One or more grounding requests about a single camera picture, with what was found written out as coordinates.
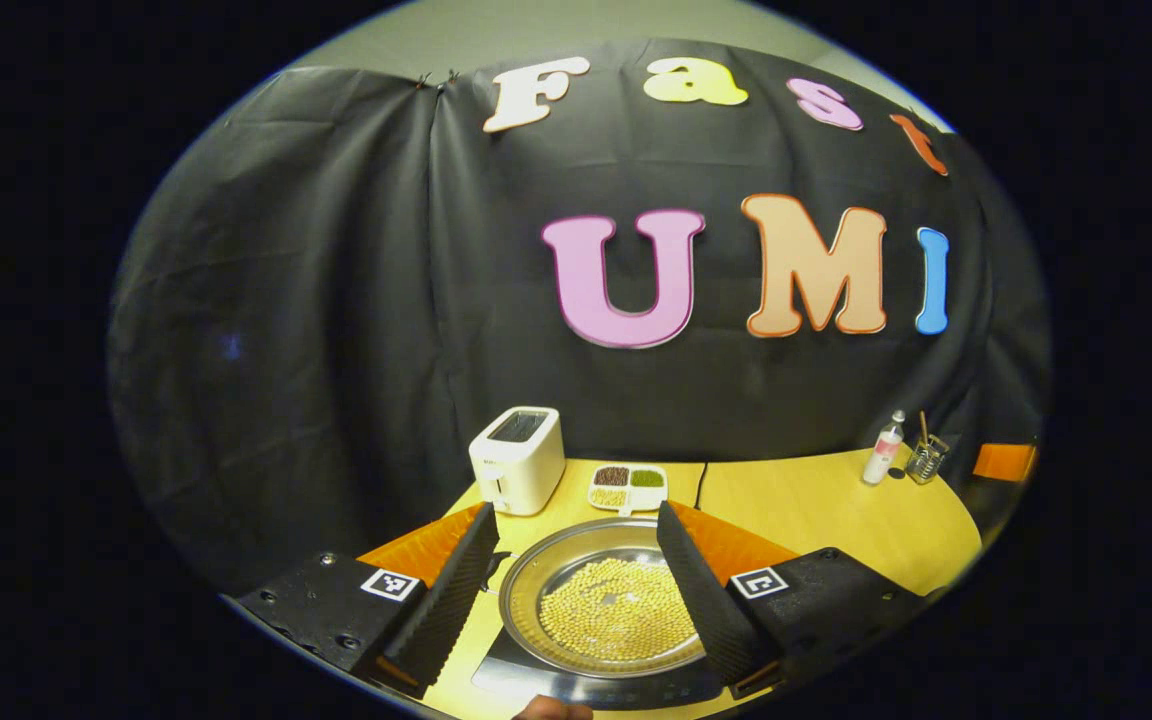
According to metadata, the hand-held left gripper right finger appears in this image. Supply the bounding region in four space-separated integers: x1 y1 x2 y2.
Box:
656 500 927 698

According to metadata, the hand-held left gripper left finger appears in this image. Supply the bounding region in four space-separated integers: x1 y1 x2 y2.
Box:
236 502 501 701

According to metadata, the steel pot with black handles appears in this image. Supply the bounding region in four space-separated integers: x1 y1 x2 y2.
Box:
484 516 712 681

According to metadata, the black induction cooktop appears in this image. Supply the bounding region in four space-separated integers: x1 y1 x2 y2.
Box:
471 640 737 713

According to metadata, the small clear glass holder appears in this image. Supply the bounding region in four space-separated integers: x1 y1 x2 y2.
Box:
906 433 951 485

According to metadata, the pile of soybeans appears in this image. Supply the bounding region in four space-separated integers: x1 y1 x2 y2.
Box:
538 557 699 663

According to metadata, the clear bottle with pink label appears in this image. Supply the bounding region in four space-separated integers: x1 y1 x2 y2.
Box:
861 409 907 487

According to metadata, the white divided bean dish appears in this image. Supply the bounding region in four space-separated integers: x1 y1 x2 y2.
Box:
588 463 669 518

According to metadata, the white toaster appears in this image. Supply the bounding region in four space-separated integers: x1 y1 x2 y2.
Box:
468 405 567 517

